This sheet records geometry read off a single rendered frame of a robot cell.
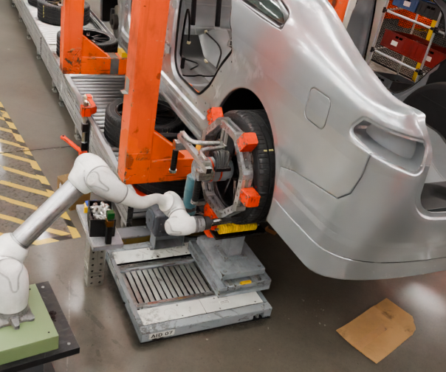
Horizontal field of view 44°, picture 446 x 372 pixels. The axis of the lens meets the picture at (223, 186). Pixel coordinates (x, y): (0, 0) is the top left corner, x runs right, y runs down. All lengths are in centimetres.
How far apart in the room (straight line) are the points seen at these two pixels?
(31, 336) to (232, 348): 115
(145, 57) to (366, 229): 155
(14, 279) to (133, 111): 122
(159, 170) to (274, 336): 123
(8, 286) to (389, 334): 228
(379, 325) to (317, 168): 150
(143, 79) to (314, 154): 117
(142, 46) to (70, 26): 198
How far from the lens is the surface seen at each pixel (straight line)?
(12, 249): 275
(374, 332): 367
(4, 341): 267
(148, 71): 321
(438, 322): 400
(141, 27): 312
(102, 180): 254
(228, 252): 347
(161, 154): 350
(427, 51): 671
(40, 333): 270
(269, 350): 330
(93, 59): 520
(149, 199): 279
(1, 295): 264
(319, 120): 251
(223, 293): 339
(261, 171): 290
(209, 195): 332
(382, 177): 233
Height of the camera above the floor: 230
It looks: 29 degrees down
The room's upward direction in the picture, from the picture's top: 11 degrees clockwise
